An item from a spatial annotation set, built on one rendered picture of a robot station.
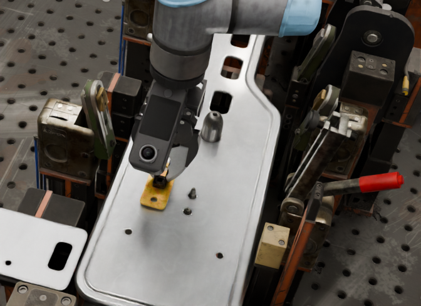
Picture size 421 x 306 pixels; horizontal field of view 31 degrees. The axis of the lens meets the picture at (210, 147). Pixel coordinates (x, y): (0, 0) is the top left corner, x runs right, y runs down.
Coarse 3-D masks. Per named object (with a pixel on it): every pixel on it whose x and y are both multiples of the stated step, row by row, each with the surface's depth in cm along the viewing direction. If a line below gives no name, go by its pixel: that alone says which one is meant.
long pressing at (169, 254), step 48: (240, 48) 134; (240, 96) 126; (240, 144) 119; (240, 192) 113; (96, 240) 105; (144, 240) 105; (192, 240) 106; (240, 240) 107; (96, 288) 99; (144, 288) 100; (192, 288) 101; (240, 288) 102
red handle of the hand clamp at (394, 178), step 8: (368, 176) 101; (376, 176) 100; (384, 176) 100; (392, 176) 99; (400, 176) 99; (328, 184) 104; (336, 184) 103; (344, 184) 102; (352, 184) 102; (360, 184) 101; (368, 184) 100; (376, 184) 100; (384, 184) 99; (392, 184) 99; (400, 184) 100; (328, 192) 103; (336, 192) 103; (344, 192) 102; (352, 192) 102; (368, 192) 101
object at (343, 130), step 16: (336, 112) 96; (304, 128) 95; (320, 128) 95; (336, 128) 95; (320, 144) 96; (336, 144) 95; (304, 160) 102; (320, 160) 98; (304, 176) 100; (288, 192) 108; (304, 192) 103
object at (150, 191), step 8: (160, 176) 111; (152, 184) 111; (160, 184) 110; (168, 184) 111; (144, 192) 110; (152, 192) 110; (160, 192) 110; (168, 192) 110; (144, 200) 109; (160, 200) 109; (160, 208) 108
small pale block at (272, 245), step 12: (264, 228) 101; (276, 228) 101; (288, 228) 102; (264, 240) 100; (276, 240) 100; (264, 252) 101; (276, 252) 101; (264, 264) 103; (276, 264) 103; (252, 276) 107; (264, 276) 106; (252, 288) 109; (264, 288) 108; (252, 300) 111
